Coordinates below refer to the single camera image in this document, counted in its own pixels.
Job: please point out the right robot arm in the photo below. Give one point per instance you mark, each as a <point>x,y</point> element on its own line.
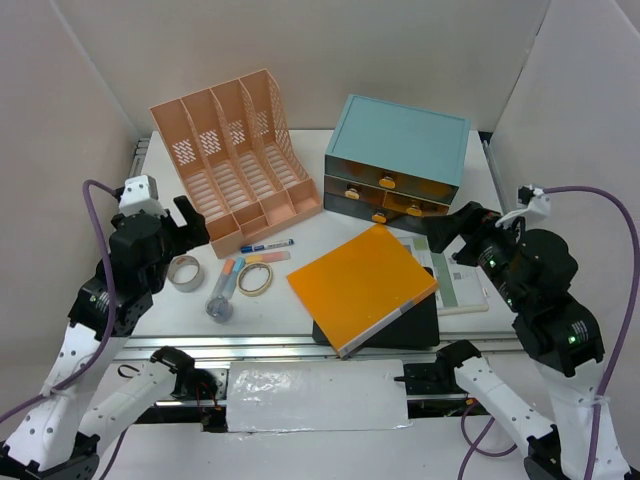
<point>532,270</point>

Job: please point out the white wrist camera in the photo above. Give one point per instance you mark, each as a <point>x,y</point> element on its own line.
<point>140,194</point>
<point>533,205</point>

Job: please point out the orange folder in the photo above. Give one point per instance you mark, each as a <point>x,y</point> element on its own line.
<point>356,290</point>

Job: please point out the teal drawer cabinet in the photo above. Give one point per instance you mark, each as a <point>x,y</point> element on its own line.
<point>407,139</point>

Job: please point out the grey tape roll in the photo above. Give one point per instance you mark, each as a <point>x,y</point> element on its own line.
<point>185,273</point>

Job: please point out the pink yellow highlighter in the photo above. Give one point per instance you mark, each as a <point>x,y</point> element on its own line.
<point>268,257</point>

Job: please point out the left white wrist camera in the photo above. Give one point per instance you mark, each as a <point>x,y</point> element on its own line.
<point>140,194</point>

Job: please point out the blue white marker pen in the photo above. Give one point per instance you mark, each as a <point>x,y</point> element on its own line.
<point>266,246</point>

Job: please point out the aluminium rail frame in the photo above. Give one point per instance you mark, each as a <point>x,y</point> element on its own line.
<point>275,325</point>

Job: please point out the orange blue glue stick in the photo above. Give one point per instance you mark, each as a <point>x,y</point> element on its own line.
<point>226,282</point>

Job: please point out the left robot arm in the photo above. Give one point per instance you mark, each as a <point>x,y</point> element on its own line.
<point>62,436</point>

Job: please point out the pink plastic file organizer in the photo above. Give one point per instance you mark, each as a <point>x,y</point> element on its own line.
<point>232,150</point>

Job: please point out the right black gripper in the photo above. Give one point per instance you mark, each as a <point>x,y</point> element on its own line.
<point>472,220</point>

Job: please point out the black clipboard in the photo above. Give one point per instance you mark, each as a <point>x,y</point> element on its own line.
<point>416,329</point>

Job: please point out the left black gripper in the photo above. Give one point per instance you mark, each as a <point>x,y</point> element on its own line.
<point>195,231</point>

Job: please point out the clear document pouch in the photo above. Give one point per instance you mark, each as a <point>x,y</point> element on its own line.
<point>460,290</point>

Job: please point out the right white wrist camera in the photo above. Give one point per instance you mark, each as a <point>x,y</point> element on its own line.
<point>533,205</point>

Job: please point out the white foil covered plate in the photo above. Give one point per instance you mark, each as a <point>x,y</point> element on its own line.
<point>285,397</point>

